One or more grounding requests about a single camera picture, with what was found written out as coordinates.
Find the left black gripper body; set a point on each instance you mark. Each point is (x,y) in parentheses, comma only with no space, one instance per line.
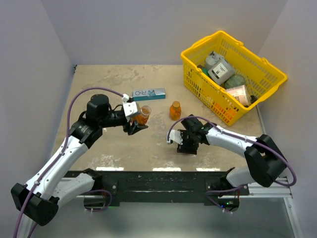
(113,119)

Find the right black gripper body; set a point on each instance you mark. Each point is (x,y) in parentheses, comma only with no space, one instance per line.
(187,138)

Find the orange bottle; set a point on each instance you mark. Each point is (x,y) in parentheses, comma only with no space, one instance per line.
(143,116)
(174,113)

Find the orange cap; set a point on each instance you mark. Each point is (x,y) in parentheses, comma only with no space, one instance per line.
(176,104)

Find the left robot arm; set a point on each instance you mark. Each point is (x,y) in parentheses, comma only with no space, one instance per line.
(38,198)

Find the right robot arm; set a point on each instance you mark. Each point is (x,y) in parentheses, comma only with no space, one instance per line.
(265,162)

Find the teal toothpaste box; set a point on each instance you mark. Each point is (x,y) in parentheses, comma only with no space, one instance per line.
(149,94)

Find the pink cup package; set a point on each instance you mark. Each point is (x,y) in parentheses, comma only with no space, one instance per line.
(241,94)

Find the green item in basket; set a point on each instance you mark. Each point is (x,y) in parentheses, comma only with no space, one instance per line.
(204,70)

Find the green round netted item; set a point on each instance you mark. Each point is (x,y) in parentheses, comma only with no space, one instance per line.
(234,81)

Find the grey pouch with label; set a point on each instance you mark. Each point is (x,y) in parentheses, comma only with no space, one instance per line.
(218,68)

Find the small black item in basket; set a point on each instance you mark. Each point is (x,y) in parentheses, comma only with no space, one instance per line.
(253,99)

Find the yellow plastic basket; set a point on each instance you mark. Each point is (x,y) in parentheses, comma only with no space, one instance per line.
(262,78)

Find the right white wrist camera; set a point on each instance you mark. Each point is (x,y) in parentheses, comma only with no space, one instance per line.
(174,136)

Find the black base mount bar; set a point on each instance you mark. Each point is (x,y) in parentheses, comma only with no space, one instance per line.
(117,187)

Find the aluminium rail frame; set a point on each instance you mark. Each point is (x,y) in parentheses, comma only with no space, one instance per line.
(25,226)

